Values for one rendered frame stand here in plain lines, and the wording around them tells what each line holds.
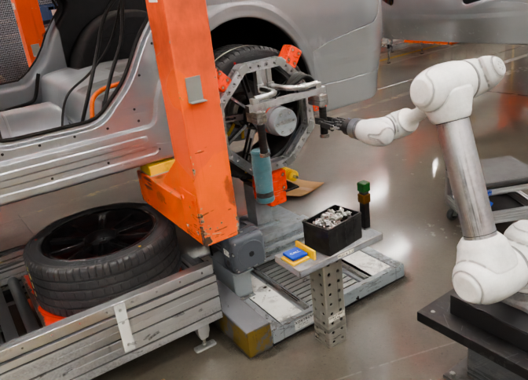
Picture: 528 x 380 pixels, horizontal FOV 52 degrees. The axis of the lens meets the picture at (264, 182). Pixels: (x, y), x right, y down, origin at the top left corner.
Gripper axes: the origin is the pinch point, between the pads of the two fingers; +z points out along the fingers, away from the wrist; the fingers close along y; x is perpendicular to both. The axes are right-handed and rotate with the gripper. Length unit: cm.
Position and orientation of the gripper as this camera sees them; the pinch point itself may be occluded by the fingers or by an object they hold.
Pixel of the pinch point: (323, 120)
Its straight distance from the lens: 251.7
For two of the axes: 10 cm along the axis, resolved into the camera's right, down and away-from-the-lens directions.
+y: 8.3, -2.9, 4.8
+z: -5.4, -2.5, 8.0
